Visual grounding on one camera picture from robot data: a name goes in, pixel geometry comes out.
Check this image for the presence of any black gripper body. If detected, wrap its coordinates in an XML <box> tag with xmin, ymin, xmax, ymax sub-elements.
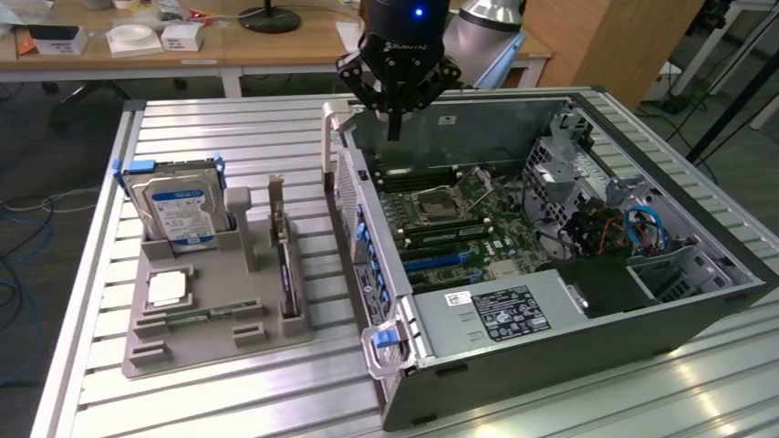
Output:
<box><xmin>358</xmin><ymin>0</ymin><xmax>451</xmax><ymax>110</ymax></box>

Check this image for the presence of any white paper box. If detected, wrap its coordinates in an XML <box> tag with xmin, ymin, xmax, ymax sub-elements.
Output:
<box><xmin>335</xmin><ymin>20</ymin><xmax>367</xmax><ymax>55</ymax></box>

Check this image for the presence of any wooden desk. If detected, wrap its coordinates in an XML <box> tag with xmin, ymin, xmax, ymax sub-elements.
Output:
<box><xmin>0</xmin><ymin>0</ymin><xmax>556</xmax><ymax>99</ymax></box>

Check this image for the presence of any installed RAM stick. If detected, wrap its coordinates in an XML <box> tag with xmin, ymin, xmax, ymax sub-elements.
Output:
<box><xmin>374</xmin><ymin>166</ymin><xmax>459</xmax><ymax>180</ymax></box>
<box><xmin>400</xmin><ymin>223</ymin><xmax>492</xmax><ymax>247</ymax></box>

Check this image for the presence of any black lamp base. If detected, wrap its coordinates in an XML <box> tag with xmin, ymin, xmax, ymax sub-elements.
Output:
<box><xmin>236</xmin><ymin>0</ymin><xmax>304</xmax><ymax>34</ymax></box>

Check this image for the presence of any metal socket cover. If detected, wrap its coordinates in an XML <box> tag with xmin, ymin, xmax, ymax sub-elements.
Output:
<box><xmin>452</xmin><ymin>166</ymin><xmax>500</xmax><ymax>215</ymax></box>

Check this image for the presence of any CPU socket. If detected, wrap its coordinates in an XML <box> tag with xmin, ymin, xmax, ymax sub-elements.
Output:
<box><xmin>411</xmin><ymin>185</ymin><xmax>470</xmax><ymax>224</ymax></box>

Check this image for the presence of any small white box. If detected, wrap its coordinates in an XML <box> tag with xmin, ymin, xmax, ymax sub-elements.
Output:
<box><xmin>160</xmin><ymin>23</ymin><xmax>205</xmax><ymax>53</ymax></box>

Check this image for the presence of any wooden cabinet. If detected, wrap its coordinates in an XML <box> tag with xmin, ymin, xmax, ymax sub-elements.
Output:
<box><xmin>522</xmin><ymin>0</ymin><xmax>708</xmax><ymax>111</ymax></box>

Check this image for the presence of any green motherboard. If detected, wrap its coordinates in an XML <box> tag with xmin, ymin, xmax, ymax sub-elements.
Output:
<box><xmin>368</xmin><ymin>152</ymin><xmax>562</xmax><ymax>293</ymax></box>

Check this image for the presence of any blue expansion slot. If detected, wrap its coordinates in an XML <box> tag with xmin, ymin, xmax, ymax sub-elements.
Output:
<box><xmin>402</xmin><ymin>252</ymin><xmax>466</xmax><ymax>274</ymax></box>

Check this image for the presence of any white round container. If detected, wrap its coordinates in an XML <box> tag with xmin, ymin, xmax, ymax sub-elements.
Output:
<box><xmin>104</xmin><ymin>25</ymin><xmax>165</xmax><ymax>59</ymax></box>

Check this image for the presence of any hard disk in blue caddy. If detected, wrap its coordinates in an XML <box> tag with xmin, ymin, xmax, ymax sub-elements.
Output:
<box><xmin>112</xmin><ymin>156</ymin><xmax>236</xmax><ymax>253</ymax></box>

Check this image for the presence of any black tripod stand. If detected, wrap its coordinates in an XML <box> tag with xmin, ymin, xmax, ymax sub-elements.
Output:
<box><xmin>684</xmin><ymin>0</ymin><xmax>779</xmax><ymax>165</ymax></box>

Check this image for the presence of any black chair base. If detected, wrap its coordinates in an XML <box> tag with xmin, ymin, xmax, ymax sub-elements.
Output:
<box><xmin>41</xmin><ymin>78</ymin><xmax>132</xmax><ymax>133</ymax></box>

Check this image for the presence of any grey parts rack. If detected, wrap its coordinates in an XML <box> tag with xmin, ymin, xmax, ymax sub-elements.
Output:
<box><xmin>120</xmin><ymin>184</ymin><xmax>317</xmax><ymax>380</ymax></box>

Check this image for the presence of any grey power supply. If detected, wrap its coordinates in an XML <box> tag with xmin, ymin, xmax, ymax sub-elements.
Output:
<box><xmin>398</xmin><ymin>268</ymin><xmax>595</xmax><ymax>361</ymax></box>

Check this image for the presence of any white box with black top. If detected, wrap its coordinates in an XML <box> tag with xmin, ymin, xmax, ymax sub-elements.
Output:
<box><xmin>27</xmin><ymin>25</ymin><xmax>91</xmax><ymax>56</ymax></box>

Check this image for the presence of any silver CPU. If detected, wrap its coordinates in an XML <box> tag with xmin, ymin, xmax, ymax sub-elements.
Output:
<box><xmin>147</xmin><ymin>272</ymin><xmax>188</xmax><ymax>308</ymax></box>

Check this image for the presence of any grey disk bay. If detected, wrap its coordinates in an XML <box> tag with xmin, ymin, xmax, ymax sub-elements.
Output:
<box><xmin>626</xmin><ymin>244</ymin><xmax>731</xmax><ymax>305</ymax></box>

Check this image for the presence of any green RAM stick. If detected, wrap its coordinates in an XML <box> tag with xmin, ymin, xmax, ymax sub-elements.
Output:
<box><xmin>163</xmin><ymin>304</ymin><xmax>243</xmax><ymax>323</ymax></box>

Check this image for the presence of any black open PC case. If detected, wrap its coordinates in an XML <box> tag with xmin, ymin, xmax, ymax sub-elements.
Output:
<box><xmin>320</xmin><ymin>86</ymin><xmax>779</xmax><ymax>433</ymax></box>

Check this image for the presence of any black power cable bundle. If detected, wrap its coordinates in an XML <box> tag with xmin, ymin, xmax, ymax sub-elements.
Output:
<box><xmin>563</xmin><ymin>204</ymin><xmax>628</xmax><ymax>261</ymax></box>

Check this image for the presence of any blue wire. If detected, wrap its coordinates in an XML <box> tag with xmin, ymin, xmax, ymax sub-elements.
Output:
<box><xmin>626</xmin><ymin>204</ymin><xmax>675</xmax><ymax>256</ymax></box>

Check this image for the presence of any blue floor cable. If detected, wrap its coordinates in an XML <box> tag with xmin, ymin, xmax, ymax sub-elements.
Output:
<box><xmin>0</xmin><ymin>200</ymin><xmax>56</xmax><ymax>389</ymax></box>

